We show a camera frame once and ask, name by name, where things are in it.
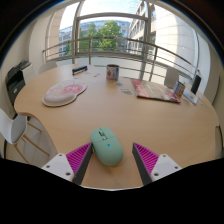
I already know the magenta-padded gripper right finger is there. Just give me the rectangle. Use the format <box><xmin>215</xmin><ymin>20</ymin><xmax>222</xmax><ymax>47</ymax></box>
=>
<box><xmin>132</xmin><ymin>142</ymin><xmax>183</xmax><ymax>186</ymax></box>

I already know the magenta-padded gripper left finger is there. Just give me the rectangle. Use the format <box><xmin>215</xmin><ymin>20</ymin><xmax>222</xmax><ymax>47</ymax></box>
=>
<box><xmin>41</xmin><ymin>142</ymin><xmax>94</xmax><ymax>185</ymax></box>

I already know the mint green computer mouse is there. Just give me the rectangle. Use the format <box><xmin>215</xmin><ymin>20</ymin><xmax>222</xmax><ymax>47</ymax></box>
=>
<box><xmin>90</xmin><ymin>126</ymin><xmax>125</xmax><ymax>167</ymax></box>

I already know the pink and white mouse pad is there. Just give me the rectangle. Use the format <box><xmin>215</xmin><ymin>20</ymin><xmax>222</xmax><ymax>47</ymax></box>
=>
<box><xmin>41</xmin><ymin>79</ymin><xmax>88</xmax><ymax>108</ymax></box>

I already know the red magazine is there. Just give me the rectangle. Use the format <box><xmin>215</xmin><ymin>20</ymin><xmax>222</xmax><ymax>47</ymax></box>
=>
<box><xmin>130</xmin><ymin>78</ymin><xmax>182</xmax><ymax>104</ymax></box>

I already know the white chair with wooden legs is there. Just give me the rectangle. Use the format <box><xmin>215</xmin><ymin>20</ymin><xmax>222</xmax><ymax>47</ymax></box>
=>
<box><xmin>0</xmin><ymin>108</ymin><xmax>51</xmax><ymax>164</ymax></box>

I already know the blue and white booklet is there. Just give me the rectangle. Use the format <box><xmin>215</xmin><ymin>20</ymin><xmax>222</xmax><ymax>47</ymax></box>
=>
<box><xmin>182</xmin><ymin>89</ymin><xmax>200</xmax><ymax>105</ymax></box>

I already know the small printed can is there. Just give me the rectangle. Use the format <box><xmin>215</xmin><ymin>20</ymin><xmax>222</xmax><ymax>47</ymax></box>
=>
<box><xmin>172</xmin><ymin>80</ymin><xmax>186</xmax><ymax>99</ymax></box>

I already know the black stapler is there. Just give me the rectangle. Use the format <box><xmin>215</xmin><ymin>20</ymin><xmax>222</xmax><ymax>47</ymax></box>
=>
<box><xmin>71</xmin><ymin>65</ymin><xmax>89</xmax><ymax>76</ymax></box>

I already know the black cylindrical speaker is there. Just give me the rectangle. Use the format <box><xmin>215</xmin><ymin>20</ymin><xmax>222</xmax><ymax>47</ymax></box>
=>
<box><xmin>190</xmin><ymin>73</ymin><xmax>203</xmax><ymax>95</ymax></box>

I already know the printed white mug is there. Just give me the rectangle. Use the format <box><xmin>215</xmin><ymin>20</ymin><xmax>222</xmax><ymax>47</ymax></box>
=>
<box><xmin>106</xmin><ymin>64</ymin><xmax>120</xmax><ymax>82</ymax></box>

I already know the metal balcony railing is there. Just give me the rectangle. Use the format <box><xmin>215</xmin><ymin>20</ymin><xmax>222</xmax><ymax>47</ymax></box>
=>
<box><xmin>42</xmin><ymin>36</ymin><xmax>201</xmax><ymax>84</ymax></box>

